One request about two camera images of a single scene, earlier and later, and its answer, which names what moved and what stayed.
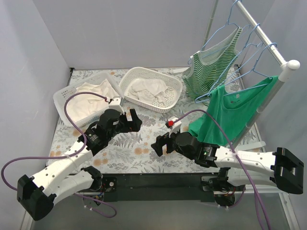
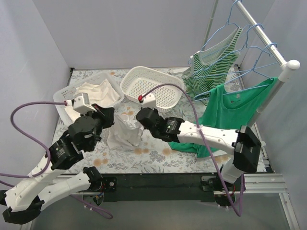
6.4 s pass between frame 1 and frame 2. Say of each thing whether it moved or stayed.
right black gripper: moved
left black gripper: moved
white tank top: moved
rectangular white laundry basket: stayed
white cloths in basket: stayed
